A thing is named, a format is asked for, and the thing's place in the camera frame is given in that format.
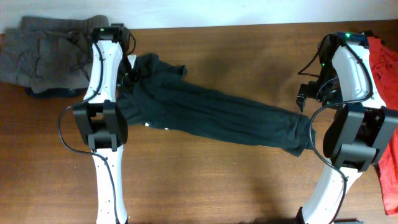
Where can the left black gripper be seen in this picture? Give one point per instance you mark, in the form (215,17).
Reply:
(135,79)

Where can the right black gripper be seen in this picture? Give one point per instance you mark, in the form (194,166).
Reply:
(304,89)

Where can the black Nike t-shirt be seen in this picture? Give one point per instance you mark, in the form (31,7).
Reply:
(163,100)

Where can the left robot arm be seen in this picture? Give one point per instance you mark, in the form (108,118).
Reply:
(101,124)

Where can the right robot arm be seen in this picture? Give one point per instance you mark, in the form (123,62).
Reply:
(361,129)

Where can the folded dark navy garment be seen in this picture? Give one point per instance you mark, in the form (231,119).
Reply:
(56,93)

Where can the folded grey shorts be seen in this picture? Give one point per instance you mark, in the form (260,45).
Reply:
(44,53)

